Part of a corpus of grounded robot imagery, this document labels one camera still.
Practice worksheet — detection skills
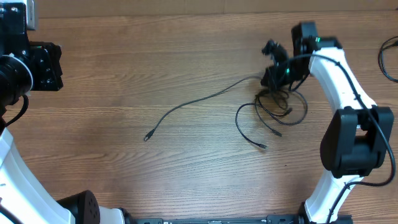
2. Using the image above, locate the long black usb cable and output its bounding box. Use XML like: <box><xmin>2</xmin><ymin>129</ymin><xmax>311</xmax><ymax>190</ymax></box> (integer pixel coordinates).
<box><xmin>143</xmin><ymin>75</ymin><xmax>265</xmax><ymax>142</ymax></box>

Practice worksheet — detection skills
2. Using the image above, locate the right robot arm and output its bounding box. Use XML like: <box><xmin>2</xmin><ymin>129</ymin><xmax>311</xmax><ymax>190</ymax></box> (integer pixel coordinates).
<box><xmin>261</xmin><ymin>22</ymin><xmax>396</xmax><ymax>223</ymax></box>

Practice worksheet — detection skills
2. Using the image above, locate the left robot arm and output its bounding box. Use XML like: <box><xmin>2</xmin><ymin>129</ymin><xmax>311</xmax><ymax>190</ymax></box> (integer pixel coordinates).
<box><xmin>1</xmin><ymin>1</ymin><xmax>135</xmax><ymax>224</ymax></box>

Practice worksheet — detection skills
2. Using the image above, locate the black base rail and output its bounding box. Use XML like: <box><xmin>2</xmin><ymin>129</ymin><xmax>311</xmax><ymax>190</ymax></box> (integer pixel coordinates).
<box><xmin>124</xmin><ymin>213</ymin><xmax>354</xmax><ymax>224</ymax></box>

